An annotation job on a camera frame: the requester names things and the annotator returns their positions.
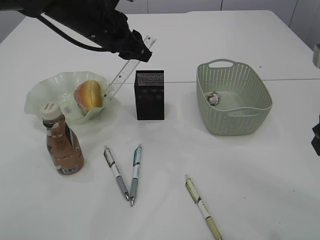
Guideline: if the clear plastic ruler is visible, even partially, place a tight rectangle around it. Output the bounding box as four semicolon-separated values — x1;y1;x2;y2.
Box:
102;35;158;100

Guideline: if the paper scrap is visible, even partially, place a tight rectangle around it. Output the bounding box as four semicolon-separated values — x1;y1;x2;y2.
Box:
205;91;221;106

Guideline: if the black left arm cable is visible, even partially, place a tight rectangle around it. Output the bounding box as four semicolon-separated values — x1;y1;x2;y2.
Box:
39;12;106;52

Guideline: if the sugared bread roll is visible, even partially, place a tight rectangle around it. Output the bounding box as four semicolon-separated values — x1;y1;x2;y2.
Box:
73;79;102;115

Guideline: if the green plastic woven basket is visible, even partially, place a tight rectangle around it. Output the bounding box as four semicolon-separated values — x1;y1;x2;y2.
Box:
196;59;273;136

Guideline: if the black mesh pen holder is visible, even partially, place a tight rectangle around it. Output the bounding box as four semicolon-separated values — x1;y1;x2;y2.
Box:
134;70;165;121

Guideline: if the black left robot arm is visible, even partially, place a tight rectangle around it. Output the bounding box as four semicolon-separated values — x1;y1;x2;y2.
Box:
0;0;152;62

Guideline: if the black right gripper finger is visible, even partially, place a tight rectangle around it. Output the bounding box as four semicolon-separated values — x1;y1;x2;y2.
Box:
311;123;320;156

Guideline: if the green wavy glass plate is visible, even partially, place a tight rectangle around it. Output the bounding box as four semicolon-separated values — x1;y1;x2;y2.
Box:
24;71;115;125

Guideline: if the brown coffee drink bottle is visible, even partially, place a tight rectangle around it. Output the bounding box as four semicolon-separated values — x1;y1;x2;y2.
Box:
40;102;85;176

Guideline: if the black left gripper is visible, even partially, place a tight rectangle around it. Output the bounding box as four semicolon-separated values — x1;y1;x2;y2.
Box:
42;0;152;62

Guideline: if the grey grip pen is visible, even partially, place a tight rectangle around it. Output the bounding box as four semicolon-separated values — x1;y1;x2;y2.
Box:
103;145;130;201
129;144;143;207

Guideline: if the beige grip pen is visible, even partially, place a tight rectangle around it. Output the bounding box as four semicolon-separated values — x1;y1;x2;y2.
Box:
184;174;223;240

